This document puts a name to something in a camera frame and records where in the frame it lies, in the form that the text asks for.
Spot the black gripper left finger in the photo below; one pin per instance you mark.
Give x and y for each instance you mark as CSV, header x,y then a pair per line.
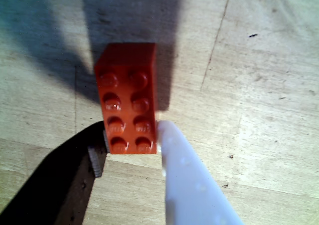
x,y
57,185

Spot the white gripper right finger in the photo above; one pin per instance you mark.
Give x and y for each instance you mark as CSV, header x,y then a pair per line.
x,y
189,187

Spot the red lego block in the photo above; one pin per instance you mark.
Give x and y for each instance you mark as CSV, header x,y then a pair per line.
x,y
127,95

